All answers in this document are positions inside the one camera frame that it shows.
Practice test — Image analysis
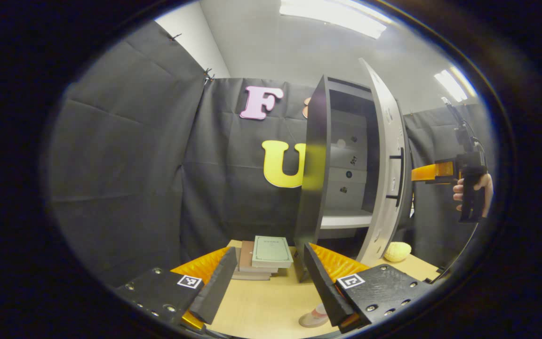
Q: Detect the round brown coaster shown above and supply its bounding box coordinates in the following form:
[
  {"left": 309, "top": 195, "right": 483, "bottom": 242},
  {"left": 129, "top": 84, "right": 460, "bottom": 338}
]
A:
[{"left": 298, "top": 311, "right": 332, "bottom": 328}]

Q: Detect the grey cabinet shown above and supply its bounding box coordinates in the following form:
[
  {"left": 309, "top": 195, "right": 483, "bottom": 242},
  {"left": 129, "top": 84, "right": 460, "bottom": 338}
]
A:
[{"left": 294, "top": 75, "right": 381, "bottom": 283}]

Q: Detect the black door handle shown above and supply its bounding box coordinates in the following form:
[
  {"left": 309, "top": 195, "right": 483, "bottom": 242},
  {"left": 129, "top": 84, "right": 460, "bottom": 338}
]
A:
[{"left": 386, "top": 147, "right": 406, "bottom": 207}]

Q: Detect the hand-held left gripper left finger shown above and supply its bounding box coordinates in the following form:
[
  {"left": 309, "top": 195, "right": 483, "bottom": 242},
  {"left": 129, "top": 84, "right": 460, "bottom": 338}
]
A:
[{"left": 111, "top": 245, "right": 238, "bottom": 330}]

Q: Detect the black backdrop cloth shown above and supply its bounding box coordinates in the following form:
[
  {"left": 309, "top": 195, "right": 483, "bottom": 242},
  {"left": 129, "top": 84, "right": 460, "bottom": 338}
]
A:
[{"left": 48, "top": 19, "right": 495, "bottom": 288}]

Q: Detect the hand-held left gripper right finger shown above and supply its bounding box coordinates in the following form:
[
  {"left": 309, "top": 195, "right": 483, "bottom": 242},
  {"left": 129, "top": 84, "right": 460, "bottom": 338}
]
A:
[{"left": 303, "top": 242, "right": 434, "bottom": 334}]

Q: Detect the yellow plush toy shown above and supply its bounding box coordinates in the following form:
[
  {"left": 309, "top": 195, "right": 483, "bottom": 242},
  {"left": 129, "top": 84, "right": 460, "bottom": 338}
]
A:
[{"left": 383, "top": 242, "right": 412, "bottom": 263}]

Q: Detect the light grey cabinet door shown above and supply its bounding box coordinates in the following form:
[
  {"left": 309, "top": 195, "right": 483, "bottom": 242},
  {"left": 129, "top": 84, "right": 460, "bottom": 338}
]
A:
[{"left": 356, "top": 58, "right": 414, "bottom": 268}]

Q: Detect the brown book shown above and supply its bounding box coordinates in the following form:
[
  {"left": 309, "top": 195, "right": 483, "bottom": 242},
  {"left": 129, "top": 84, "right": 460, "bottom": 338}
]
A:
[{"left": 238, "top": 241, "right": 279, "bottom": 274}]

